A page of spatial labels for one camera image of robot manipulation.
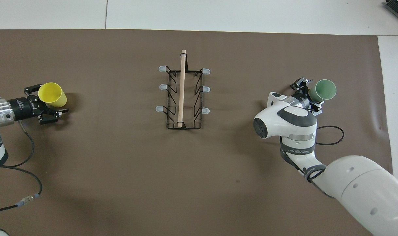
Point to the yellow plastic cup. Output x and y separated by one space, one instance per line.
53 95

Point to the brown paper table mat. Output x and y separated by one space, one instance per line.
153 180

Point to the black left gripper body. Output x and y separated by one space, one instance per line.
25 108

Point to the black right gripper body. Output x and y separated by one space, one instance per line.
308 96

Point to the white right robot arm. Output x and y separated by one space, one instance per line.
297 121

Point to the pale green plastic cup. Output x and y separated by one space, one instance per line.
325 90

